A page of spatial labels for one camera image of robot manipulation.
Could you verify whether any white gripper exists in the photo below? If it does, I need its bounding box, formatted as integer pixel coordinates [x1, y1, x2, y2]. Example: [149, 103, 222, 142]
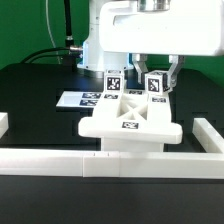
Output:
[99, 0, 224, 88]

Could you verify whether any white chair back frame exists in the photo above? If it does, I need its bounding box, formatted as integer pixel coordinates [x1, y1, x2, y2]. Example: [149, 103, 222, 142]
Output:
[78, 92, 183, 144]

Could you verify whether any white chair seat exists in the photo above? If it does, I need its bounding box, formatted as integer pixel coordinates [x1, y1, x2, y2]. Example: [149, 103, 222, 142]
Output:
[101, 138, 164, 152]

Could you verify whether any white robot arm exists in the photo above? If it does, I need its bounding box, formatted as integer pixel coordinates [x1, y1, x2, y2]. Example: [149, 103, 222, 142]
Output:
[82, 0, 224, 87]

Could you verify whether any white marker sheet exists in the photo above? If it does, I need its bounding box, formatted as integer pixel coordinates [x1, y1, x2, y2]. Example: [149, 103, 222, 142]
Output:
[56, 91, 101, 108]

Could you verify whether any white part at left edge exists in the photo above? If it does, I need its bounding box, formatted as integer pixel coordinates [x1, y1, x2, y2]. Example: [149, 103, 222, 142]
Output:
[0, 112, 8, 138]

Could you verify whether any white U-shaped fence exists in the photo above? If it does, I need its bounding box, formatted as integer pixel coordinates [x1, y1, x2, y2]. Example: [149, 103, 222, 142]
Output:
[0, 117, 224, 178]

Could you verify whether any black cable bundle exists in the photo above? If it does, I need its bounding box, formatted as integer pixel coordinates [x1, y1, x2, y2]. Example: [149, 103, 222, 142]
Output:
[20, 0, 84, 65]

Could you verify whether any thin white cable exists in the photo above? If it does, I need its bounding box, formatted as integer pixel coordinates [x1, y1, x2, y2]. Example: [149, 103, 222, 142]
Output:
[45, 0, 63, 64]

